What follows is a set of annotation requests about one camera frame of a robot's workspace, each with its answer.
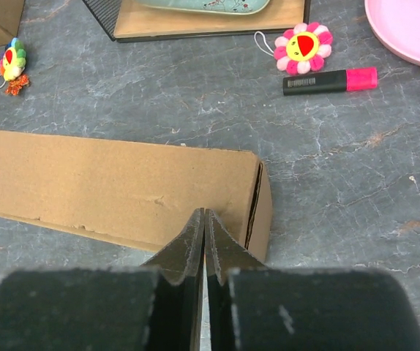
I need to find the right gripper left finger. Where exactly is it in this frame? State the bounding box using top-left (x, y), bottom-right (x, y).
top-left (0, 208), bottom-right (205, 350)

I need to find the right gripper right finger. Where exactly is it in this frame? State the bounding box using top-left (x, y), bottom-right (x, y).
top-left (204, 210), bottom-right (420, 350)

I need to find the pink black highlighter marker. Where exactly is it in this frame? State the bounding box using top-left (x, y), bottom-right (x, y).
top-left (282, 67), bottom-right (378, 96)

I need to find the teal rectangular dish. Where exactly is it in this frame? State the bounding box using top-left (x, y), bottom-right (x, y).
top-left (138, 0), bottom-right (271, 15)

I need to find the pink round plate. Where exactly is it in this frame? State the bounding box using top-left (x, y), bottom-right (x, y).
top-left (364, 0), bottom-right (420, 66)

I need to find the pink flower plush keychain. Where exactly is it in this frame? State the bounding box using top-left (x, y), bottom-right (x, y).
top-left (253, 22), bottom-right (334, 76)

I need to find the rainbow flower plush keychain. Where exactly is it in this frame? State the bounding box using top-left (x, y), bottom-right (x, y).
top-left (0, 37), bottom-right (30, 97)

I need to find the black wire wooden shelf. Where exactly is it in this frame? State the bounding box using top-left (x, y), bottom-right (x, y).
top-left (84, 1), bottom-right (311, 42)

